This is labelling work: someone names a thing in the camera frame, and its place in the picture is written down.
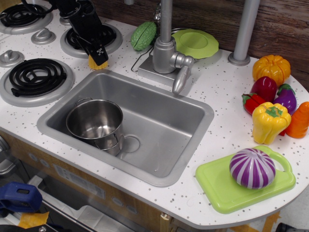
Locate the yellow toy corn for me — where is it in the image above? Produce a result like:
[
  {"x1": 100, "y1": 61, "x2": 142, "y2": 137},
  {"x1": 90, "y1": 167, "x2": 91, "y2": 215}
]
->
[{"x1": 88, "y1": 55, "x2": 108, "y2": 70}]

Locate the yellow toy bell pepper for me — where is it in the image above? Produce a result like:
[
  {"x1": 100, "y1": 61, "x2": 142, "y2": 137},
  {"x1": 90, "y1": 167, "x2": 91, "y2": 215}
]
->
[{"x1": 252, "y1": 102, "x2": 292, "y2": 145}]

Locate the dark red toy vegetable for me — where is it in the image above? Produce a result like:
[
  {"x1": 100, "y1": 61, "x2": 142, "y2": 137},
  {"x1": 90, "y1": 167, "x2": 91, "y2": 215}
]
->
[{"x1": 250, "y1": 76, "x2": 277, "y2": 102}]

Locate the front left stove burner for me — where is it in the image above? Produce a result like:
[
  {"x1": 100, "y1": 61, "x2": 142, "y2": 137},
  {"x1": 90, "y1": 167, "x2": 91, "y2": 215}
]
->
[{"x1": 0, "y1": 58, "x2": 74, "y2": 107}]

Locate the green toy plate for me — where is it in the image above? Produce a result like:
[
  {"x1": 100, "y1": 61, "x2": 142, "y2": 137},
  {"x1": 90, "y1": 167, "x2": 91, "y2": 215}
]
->
[{"x1": 172, "y1": 29, "x2": 219, "y2": 59}]

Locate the silver stove knob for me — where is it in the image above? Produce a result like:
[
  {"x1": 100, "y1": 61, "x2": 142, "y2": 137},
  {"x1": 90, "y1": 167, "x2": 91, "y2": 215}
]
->
[
  {"x1": 0, "y1": 50, "x2": 24, "y2": 68},
  {"x1": 31, "y1": 28, "x2": 56, "y2": 45}
]

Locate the purple striped toy onion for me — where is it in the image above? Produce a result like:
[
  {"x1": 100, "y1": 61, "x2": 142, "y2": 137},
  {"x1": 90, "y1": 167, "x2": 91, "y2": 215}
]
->
[{"x1": 229, "y1": 148, "x2": 276, "y2": 189}]

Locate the red toy chili pepper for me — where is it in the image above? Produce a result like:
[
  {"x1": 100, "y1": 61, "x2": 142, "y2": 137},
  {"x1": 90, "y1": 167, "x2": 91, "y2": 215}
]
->
[{"x1": 242, "y1": 93, "x2": 266, "y2": 115}]

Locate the lower silver stove knob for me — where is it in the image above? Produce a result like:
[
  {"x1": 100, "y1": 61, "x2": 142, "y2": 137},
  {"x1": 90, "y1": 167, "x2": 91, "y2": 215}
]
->
[{"x1": 0, "y1": 50, "x2": 24, "y2": 68}]

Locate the stove burner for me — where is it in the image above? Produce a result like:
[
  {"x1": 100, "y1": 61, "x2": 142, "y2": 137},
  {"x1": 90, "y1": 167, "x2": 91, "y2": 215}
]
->
[
  {"x1": 0, "y1": 58, "x2": 74, "y2": 107},
  {"x1": 60, "y1": 23, "x2": 123, "y2": 58},
  {"x1": 0, "y1": 4, "x2": 53, "y2": 35}
]

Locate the back left stove burner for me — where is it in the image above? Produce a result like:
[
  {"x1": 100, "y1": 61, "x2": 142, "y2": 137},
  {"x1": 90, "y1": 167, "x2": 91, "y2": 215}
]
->
[{"x1": 0, "y1": 4, "x2": 53, "y2": 35}]

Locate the back right stove burner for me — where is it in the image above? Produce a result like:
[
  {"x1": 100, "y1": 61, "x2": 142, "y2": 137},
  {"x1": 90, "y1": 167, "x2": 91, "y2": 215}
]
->
[{"x1": 60, "y1": 23, "x2": 123, "y2": 58}]

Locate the grey support pole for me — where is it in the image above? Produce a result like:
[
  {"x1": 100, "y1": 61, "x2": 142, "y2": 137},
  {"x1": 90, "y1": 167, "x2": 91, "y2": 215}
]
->
[{"x1": 228, "y1": 0, "x2": 260, "y2": 66}]

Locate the purple toy eggplant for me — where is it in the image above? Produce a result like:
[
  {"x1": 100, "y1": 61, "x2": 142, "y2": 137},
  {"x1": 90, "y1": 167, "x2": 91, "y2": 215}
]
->
[{"x1": 273, "y1": 84, "x2": 297, "y2": 115}]

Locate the orange toy carrot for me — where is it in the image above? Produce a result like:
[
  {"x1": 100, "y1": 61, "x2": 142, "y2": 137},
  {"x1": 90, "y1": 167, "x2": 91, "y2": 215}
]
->
[{"x1": 285, "y1": 101, "x2": 309, "y2": 139}]

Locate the upper silver stove knob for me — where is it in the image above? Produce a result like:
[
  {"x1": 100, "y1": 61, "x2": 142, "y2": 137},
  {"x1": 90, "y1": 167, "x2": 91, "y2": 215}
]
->
[{"x1": 31, "y1": 28, "x2": 56, "y2": 45}]

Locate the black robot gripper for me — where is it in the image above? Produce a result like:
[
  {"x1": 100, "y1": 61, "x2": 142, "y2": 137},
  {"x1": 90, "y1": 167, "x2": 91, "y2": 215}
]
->
[{"x1": 49, "y1": 0, "x2": 109, "y2": 66}]

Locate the toy oven door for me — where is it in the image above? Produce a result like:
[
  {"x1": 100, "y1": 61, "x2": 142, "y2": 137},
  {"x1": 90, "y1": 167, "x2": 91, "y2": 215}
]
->
[{"x1": 21, "y1": 154, "x2": 161, "y2": 232}]

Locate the blue clamp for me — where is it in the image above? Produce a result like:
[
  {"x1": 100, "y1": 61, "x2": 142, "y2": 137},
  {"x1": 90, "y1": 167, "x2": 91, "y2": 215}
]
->
[{"x1": 0, "y1": 182, "x2": 42, "y2": 217}]

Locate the silver toy faucet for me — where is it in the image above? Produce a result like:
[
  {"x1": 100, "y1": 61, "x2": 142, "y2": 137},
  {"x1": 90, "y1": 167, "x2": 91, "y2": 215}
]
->
[{"x1": 138, "y1": 0, "x2": 195, "y2": 94}]

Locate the stainless steel pot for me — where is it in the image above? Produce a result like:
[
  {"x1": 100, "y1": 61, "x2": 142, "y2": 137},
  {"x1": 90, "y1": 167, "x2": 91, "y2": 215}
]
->
[{"x1": 66, "y1": 97, "x2": 124, "y2": 156}]

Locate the green toy cutting board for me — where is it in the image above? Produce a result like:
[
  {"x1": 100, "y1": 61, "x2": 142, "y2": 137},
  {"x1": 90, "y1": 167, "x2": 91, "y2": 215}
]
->
[{"x1": 196, "y1": 145, "x2": 296, "y2": 214}]

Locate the orange toy pumpkin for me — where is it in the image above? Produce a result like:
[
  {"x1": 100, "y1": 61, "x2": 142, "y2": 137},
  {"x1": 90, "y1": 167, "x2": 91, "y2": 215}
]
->
[{"x1": 252, "y1": 55, "x2": 291, "y2": 87}]

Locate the grey toy sink basin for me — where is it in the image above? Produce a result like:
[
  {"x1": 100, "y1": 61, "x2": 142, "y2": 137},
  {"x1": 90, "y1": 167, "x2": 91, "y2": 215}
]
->
[{"x1": 37, "y1": 70, "x2": 214, "y2": 187}]

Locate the green toy bitter gourd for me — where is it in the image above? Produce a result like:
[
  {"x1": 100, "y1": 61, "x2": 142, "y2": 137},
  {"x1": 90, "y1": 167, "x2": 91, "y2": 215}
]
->
[{"x1": 130, "y1": 21, "x2": 156, "y2": 51}]

